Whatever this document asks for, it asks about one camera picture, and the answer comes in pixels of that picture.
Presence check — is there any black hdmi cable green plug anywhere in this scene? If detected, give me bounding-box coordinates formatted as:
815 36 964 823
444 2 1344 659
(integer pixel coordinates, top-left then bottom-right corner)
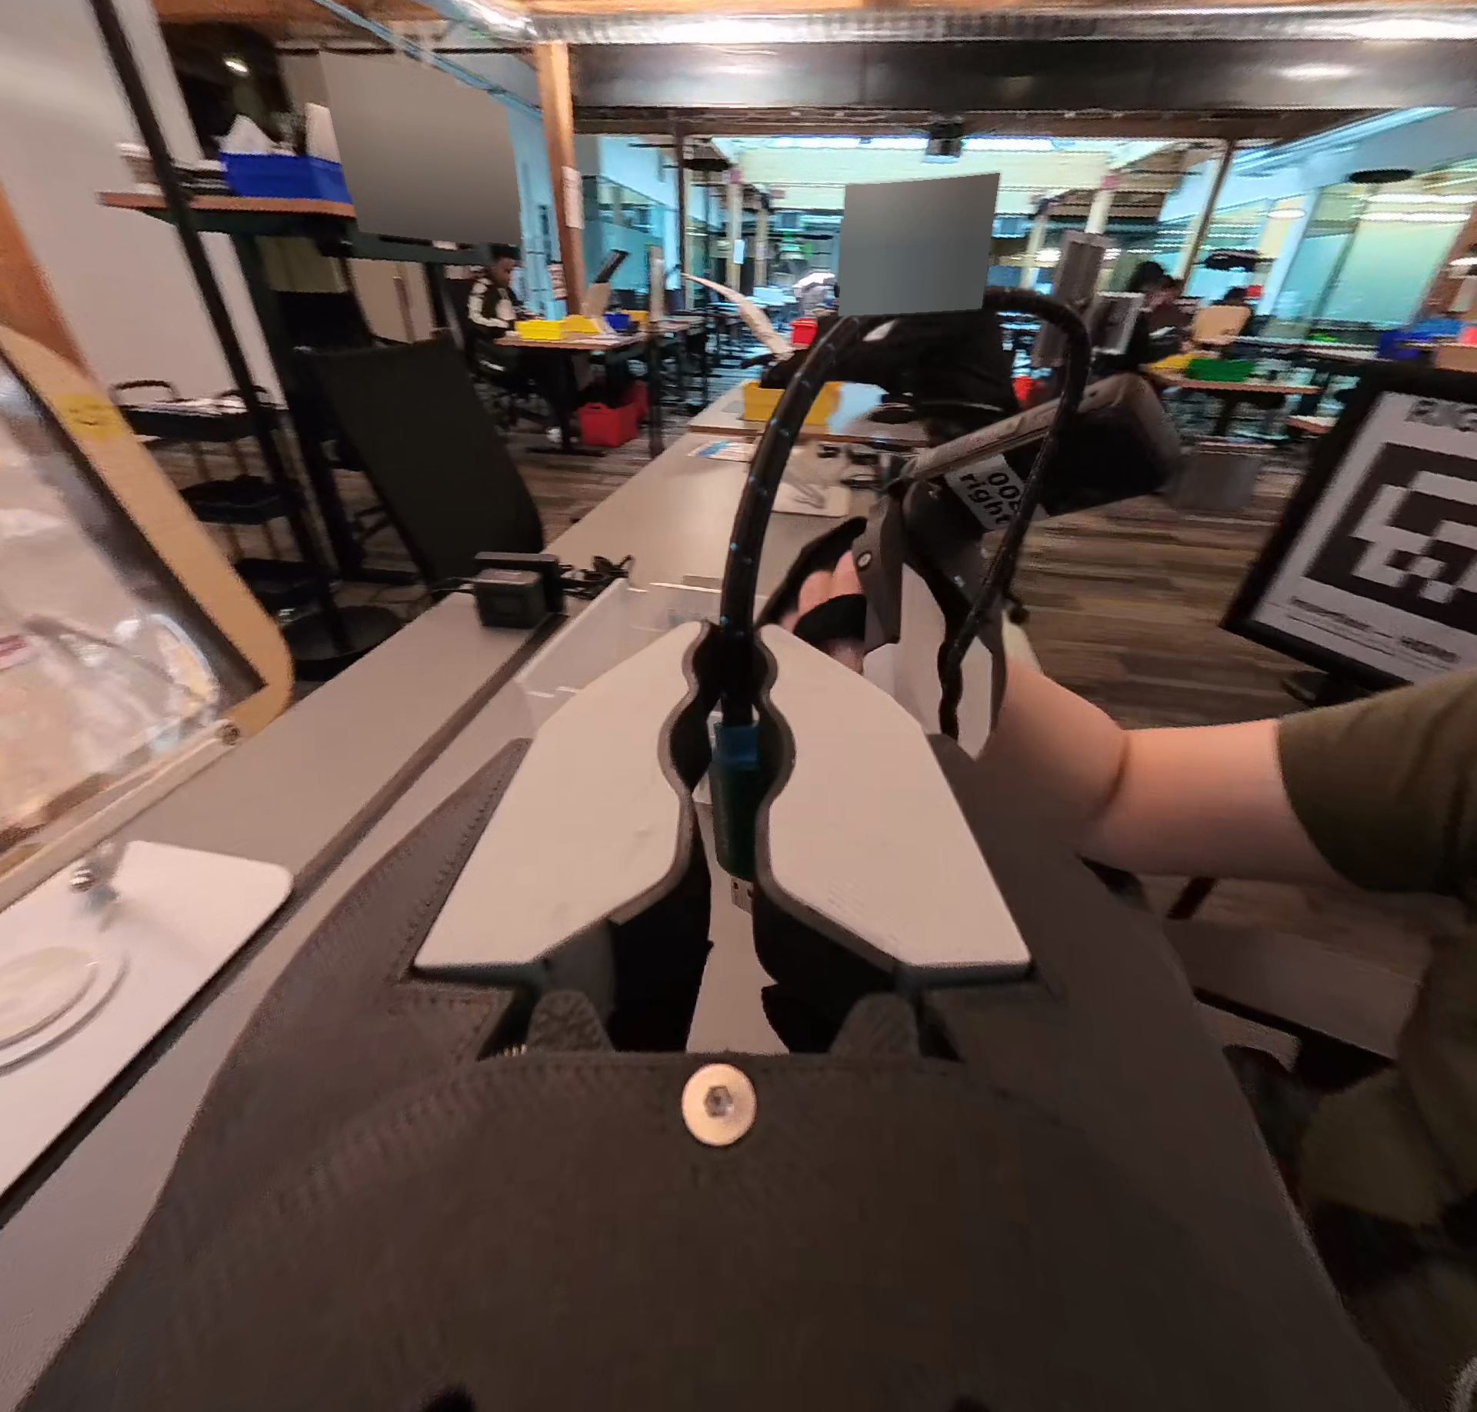
705 286 1099 915

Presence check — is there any wooden board clear cover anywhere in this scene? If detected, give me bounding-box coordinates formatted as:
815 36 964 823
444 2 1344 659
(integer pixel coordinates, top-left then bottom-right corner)
0 183 298 873

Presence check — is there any person's right hand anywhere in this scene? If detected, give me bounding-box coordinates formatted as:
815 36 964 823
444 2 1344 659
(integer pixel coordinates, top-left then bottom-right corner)
756 514 879 677

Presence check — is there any black rolling cart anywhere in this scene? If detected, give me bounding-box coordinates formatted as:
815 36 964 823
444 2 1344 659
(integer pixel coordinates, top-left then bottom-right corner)
113 376 350 631

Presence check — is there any black framed marker board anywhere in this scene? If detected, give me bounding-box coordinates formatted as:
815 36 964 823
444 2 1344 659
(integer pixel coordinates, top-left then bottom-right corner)
1221 360 1477 701

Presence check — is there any black power adapter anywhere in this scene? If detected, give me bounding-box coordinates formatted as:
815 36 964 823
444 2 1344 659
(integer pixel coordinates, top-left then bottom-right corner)
471 549 570 631

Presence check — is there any blue plastic bin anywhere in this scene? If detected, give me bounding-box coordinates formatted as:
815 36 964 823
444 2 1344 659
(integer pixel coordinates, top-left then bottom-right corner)
219 148 355 208

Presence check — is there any wooden shelf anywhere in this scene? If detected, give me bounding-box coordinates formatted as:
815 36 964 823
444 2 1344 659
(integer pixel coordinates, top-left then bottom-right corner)
98 189 362 228

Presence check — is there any white stand base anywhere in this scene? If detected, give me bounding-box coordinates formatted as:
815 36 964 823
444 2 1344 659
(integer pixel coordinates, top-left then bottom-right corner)
0 838 297 1196

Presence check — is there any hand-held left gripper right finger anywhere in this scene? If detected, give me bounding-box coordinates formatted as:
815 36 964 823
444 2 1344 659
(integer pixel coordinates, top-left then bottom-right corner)
756 624 1032 984

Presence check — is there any grey waste bin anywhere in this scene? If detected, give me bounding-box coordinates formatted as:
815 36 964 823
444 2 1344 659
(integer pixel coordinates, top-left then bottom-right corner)
1175 440 1267 516

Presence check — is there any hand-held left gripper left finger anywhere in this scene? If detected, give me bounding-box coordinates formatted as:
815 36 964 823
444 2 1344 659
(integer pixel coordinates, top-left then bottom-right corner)
414 621 708 980

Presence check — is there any clear plastic organizer box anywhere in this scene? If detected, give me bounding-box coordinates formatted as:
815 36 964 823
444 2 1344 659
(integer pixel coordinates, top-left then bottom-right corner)
511 573 708 735

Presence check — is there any black panel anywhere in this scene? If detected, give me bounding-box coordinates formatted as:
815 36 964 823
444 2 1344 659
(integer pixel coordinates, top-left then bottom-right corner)
291 331 546 591

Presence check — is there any person's right forearm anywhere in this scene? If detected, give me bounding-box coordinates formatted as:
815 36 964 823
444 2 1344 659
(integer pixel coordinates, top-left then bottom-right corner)
975 624 1308 890

